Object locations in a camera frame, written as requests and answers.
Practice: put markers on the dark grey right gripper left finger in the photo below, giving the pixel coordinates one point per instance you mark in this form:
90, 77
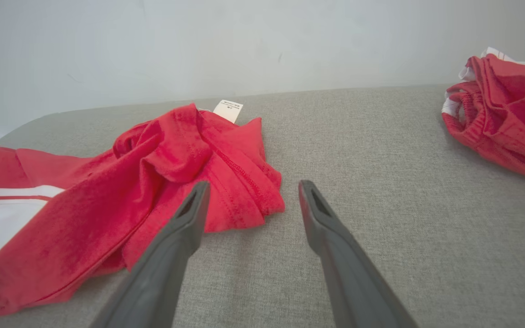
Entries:
162, 273

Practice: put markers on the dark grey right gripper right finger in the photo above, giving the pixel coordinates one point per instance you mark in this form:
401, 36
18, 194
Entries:
353, 282

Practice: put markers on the red jersey with white sleeves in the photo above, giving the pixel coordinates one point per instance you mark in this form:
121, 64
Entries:
107, 205

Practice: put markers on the red shorts with white trim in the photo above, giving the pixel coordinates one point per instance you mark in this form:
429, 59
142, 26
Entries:
513, 114

